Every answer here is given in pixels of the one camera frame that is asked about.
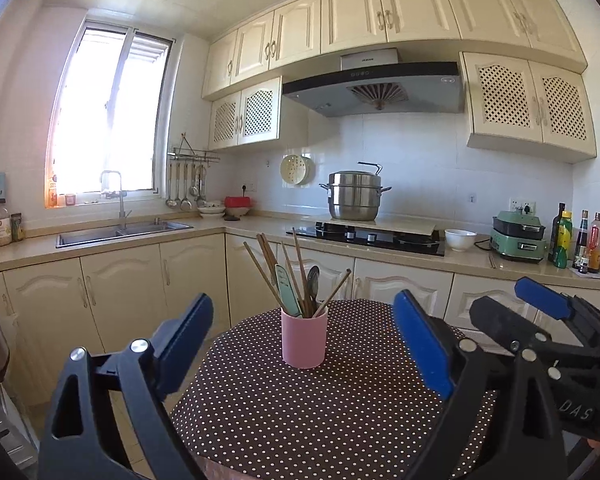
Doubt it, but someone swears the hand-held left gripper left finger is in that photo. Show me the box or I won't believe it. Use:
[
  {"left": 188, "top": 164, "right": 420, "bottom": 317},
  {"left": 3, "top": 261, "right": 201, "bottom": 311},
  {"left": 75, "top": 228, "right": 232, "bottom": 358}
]
[{"left": 37, "top": 292, "right": 215, "bottom": 480}]

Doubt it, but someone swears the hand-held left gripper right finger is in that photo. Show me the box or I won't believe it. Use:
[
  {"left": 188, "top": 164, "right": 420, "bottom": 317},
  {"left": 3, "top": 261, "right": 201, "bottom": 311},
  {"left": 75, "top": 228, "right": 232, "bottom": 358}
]
[{"left": 393, "top": 289, "right": 568, "bottom": 480}]

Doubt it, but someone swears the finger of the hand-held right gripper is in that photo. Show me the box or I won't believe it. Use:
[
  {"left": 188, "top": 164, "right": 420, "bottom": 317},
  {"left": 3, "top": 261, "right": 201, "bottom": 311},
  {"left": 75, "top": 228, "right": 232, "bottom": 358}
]
[
  {"left": 469, "top": 296, "right": 553, "bottom": 353},
  {"left": 514, "top": 276, "right": 600, "bottom": 336}
]

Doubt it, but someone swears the light blue sheathed knife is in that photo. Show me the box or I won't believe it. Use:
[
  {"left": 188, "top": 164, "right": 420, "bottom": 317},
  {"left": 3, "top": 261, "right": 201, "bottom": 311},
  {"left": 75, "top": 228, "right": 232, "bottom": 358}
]
[{"left": 274, "top": 263, "right": 303, "bottom": 318}]

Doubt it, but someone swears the bunch of wooden chopsticks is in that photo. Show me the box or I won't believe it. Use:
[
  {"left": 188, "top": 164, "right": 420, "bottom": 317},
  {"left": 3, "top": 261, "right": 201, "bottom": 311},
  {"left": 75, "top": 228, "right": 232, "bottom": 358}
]
[{"left": 243, "top": 227, "right": 352, "bottom": 318}]

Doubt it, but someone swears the metal spoon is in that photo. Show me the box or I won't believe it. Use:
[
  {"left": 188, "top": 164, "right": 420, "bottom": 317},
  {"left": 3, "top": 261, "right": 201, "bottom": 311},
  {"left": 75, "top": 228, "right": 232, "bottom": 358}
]
[{"left": 306, "top": 265, "right": 322, "bottom": 317}]

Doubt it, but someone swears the green electric cooker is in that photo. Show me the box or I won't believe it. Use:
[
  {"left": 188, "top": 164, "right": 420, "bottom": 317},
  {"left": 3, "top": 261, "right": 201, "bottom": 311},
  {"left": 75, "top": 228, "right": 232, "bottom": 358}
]
[{"left": 490, "top": 210, "right": 548, "bottom": 262}]

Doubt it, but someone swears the yellow-green bottle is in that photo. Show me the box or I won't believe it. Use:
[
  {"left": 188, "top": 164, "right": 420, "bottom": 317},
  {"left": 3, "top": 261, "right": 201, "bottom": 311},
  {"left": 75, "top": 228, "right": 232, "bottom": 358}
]
[{"left": 553, "top": 210, "right": 573, "bottom": 268}]

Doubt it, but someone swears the dark sauce bottle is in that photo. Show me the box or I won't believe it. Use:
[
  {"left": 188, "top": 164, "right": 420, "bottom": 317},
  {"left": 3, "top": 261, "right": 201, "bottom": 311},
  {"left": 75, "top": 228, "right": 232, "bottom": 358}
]
[{"left": 573, "top": 210, "right": 590, "bottom": 268}]

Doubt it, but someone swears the dark green oil bottle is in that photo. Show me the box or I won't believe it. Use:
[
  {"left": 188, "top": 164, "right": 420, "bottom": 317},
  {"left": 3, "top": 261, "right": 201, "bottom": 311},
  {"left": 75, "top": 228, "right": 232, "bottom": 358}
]
[{"left": 548, "top": 203, "right": 566, "bottom": 262}]

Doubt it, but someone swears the white bowl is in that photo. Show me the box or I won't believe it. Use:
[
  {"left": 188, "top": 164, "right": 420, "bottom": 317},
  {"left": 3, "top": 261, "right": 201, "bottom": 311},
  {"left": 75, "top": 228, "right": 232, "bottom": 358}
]
[{"left": 445, "top": 229, "right": 478, "bottom": 252}]

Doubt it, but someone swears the black gas hob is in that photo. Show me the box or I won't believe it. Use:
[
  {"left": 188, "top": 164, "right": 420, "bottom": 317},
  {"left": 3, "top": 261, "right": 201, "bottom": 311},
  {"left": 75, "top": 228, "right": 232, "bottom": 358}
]
[{"left": 286, "top": 223, "right": 447, "bottom": 257}]

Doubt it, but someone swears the brown polka-dot tablecloth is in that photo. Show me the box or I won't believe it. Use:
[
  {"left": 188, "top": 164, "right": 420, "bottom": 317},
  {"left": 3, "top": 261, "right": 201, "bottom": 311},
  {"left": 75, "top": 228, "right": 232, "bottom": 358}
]
[{"left": 170, "top": 299, "right": 498, "bottom": 478}]

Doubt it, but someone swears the stainless steel sink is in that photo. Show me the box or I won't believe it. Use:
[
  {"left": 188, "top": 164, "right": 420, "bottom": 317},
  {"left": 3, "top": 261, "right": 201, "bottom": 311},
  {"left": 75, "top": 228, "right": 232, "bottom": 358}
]
[{"left": 56, "top": 220, "right": 195, "bottom": 249}]

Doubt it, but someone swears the metal faucet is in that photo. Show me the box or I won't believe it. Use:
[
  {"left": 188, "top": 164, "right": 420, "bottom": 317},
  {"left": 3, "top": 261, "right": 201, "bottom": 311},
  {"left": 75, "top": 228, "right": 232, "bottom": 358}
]
[{"left": 100, "top": 170, "right": 131, "bottom": 231}]

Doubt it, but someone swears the red container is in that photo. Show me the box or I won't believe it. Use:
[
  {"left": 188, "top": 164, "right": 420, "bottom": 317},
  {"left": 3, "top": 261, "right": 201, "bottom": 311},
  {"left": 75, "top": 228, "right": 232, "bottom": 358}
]
[{"left": 224, "top": 195, "right": 255, "bottom": 217}]

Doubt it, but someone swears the stainless steel steamer pot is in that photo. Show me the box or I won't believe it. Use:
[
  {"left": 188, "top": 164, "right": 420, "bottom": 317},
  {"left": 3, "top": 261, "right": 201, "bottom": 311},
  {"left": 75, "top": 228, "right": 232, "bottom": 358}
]
[{"left": 319, "top": 161, "right": 392, "bottom": 222}]

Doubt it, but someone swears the cream perforated steamer plate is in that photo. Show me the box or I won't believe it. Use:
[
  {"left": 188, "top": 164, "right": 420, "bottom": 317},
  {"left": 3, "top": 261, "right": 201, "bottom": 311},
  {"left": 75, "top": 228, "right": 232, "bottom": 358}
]
[{"left": 280, "top": 154, "right": 315, "bottom": 187}]

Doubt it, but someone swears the white step stool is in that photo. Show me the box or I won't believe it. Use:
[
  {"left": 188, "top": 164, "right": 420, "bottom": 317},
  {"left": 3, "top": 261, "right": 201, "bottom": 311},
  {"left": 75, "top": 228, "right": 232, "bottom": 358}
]
[{"left": 0, "top": 382, "right": 38, "bottom": 471}]

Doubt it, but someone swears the white-label glass jar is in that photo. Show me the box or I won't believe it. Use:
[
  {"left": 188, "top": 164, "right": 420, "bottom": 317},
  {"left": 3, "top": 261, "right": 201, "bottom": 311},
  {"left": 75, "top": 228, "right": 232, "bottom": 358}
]
[{"left": 0, "top": 199, "right": 13, "bottom": 247}]

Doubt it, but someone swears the kitchen window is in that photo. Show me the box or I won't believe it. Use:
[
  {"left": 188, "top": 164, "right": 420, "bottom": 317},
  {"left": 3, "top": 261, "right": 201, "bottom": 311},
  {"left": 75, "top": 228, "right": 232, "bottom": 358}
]
[{"left": 45, "top": 17, "right": 175, "bottom": 208}]

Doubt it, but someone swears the grey range hood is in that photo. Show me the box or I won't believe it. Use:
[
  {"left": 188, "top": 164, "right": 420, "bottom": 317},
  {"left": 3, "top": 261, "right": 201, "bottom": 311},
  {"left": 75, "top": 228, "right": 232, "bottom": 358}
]
[{"left": 281, "top": 48, "right": 467, "bottom": 118}]

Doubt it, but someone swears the metal wall utensil rack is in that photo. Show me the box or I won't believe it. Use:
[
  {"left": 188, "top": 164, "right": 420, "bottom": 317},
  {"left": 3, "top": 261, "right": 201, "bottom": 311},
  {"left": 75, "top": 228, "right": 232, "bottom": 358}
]
[{"left": 167, "top": 132, "right": 221, "bottom": 163}]

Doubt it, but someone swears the wide lattice-door wall cabinet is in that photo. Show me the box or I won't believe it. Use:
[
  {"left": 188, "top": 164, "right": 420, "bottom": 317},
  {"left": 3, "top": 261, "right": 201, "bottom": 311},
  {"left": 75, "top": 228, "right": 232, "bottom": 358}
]
[{"left": 459, "top": 51, "right": 598, "bottom": 163}]

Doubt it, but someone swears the small lattice-door wall cabinet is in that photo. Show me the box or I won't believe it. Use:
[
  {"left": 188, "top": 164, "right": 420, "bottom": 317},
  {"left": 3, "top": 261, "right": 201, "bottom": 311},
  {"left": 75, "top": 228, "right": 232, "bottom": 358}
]
[{"left": 209, "top": 76, "right": 283, "bottom": 151}]

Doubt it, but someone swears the cream wall cabinet row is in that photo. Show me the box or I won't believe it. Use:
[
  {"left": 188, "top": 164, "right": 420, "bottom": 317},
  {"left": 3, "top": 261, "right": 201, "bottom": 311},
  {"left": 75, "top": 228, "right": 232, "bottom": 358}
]
[{"left": 201, "top": 0, "right": 588, "bottom": 101}]

